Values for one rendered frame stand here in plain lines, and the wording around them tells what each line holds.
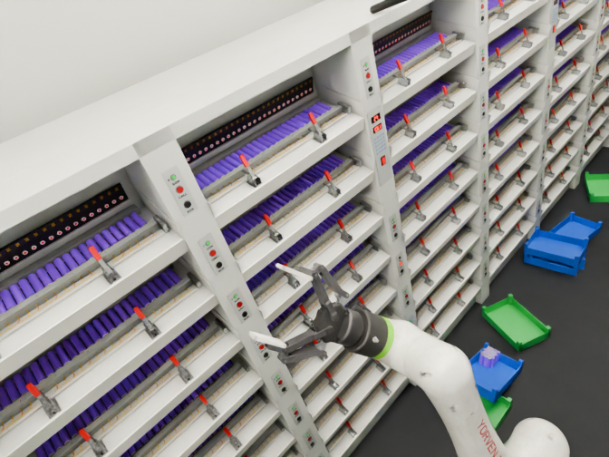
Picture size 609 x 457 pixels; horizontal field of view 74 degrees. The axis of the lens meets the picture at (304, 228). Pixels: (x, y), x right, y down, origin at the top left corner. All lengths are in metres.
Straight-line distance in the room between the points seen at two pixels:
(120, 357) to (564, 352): 2.16
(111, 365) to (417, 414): 1.62
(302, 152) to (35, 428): 0.95
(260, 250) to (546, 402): 1.68
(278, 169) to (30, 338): 0.71
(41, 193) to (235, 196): 0.45
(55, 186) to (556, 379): 2.30
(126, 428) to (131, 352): 0.23
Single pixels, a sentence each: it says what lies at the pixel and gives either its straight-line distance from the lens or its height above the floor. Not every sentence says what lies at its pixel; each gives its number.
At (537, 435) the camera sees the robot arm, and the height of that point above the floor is 0.97.
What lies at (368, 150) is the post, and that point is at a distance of 1.43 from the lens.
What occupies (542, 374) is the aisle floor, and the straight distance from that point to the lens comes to 2.50.
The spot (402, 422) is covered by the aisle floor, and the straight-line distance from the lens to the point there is 2.33.
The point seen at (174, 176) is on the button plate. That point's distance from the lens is 0.99.
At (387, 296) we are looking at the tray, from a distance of 1.80.
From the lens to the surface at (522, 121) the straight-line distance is 2.55.
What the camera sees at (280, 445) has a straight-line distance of 1.76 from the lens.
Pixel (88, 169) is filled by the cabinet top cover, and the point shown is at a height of 1.81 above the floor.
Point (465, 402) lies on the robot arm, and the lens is 0.89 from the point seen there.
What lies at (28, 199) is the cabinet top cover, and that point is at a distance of 0.92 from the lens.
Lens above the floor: 2.06
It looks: 34 degrees down
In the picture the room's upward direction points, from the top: 19 degrees counter-clockwise
